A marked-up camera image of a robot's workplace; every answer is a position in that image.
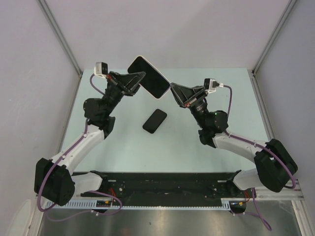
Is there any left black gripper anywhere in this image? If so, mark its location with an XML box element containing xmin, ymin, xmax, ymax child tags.
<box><xmin>102</xmin><ymin>72</ymin><xmax>148</xmax><ymax>117</ymax></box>

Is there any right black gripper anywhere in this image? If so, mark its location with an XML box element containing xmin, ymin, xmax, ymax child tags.
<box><xmin>165</xmin><ymin>85</ymin><xmax>206</xmax><ymax>129</ymax></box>

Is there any black phone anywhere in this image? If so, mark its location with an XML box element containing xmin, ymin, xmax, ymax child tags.
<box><xmin>142</xmin><ymin>109</ymin><xmax>167</xmax><ymax>134</ymax></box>

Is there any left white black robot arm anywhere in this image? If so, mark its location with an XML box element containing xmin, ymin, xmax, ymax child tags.
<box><xmin>34</xmin><ymin>71</ymin><xmax>146</xmax><ymax>212</ymax></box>

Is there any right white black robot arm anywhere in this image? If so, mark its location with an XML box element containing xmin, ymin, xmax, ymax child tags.
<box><xmin>170</xmin><ymin>79</ymin><xmax>298</xmax><ymax>197</ymax></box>

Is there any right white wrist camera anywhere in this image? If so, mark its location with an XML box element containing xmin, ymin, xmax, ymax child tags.
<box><xmin>204</xmin><ymin>78</ymin><xmax>220</xmax><ymax>94</ymax></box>

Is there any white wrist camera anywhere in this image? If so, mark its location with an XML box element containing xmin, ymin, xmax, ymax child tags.
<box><xmin>204</xmin><ymin>78</ymin><xmax>220</xmax><ymax>94</ymax></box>
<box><xmin>94</xmin><ymin>62</ymin><xmax>108</xmax><ymax>77</ymax></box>

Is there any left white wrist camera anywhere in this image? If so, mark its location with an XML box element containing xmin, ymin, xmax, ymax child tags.
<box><xmin>94</xmin><ymin>62</ymin><xmax>108</xmax><ymax>77</ymax></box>

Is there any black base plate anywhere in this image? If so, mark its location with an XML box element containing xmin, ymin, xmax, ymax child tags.
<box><xmin>73</xmin><ymin>172</ymin><xmax>256</xmax><ymax>206</ymax></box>

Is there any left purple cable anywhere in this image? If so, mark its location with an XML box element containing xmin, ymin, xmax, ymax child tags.
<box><xmin>36</xmin><ymin>72</ymin><xmax>124</xmax><ymax>221</ymax></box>

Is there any purple cable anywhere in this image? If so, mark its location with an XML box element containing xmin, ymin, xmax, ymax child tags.
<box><xmin>36</xmin><ymin>72</ymin><xmax>124</xmax><ymax>221</ymax></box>
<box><xmin>219</xmin><ymin>83</ymin><xmax>296</xmax><ymax>232</ymax></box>

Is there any aluminium frame rail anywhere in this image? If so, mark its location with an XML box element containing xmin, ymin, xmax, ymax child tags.
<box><xmin>253</xmin><ymin>179</ymin><xmax>305</xmax><ymax>200</ymax></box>

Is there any white slotted cable duct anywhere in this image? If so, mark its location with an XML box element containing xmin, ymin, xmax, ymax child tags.
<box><xmin>46</xmin><ymin>198</ymin><xmax>247</xmax><ymax>210</ymax></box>

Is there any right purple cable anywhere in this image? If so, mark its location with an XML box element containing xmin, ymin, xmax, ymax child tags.
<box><xmin>219</xmin><ymin>83</ymin><xmax>296</xmax><ymax>232</ymax></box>

